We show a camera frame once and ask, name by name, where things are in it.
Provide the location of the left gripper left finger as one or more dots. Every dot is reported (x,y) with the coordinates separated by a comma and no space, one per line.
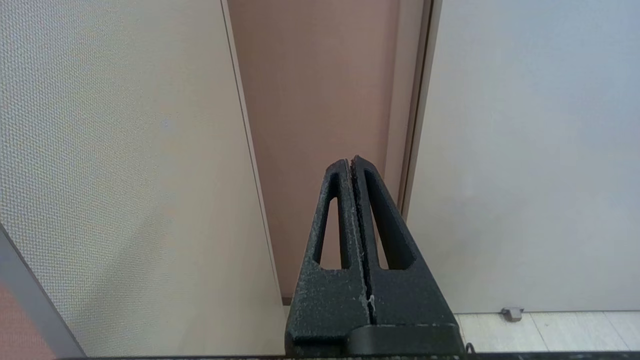
(330,300)

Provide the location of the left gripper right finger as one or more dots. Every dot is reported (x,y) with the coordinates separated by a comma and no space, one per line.
(410,300)

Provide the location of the grey floor door stopper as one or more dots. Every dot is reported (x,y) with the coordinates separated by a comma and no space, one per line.
(512,314)

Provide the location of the white room door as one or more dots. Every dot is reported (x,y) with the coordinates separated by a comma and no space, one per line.
(525,150)

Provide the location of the beige cabinet panel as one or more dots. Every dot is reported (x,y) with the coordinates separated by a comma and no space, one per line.
(125,175)

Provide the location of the grey panel edge strip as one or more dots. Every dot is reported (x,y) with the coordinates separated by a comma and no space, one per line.
(35,305)

